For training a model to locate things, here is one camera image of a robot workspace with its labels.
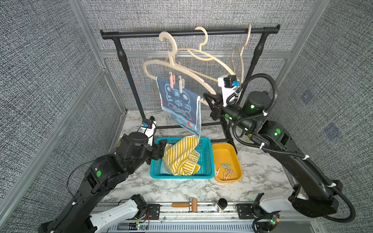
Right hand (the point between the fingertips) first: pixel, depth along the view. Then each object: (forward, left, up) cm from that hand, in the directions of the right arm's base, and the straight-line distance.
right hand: (208, 89), depth 50 cm
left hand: (-8, +17, -18) cm, 26 cm away
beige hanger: (+73, -5, -24) cm, 77 cm away
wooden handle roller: (-27, +10, -52) cm, 60 cm away
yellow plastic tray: (-6, -17, -53) cm, 56 cm away
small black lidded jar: (-28, -9, -46) cm, 55 cm away
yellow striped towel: (-5, +11, -43) cm, 45 cm away
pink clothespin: (-10, -17, -53) cm, 56 cm away
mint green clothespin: (-7, -16, -53) cm, 56 cm away
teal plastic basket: (-4, -5, -50) cm, 51 cm away
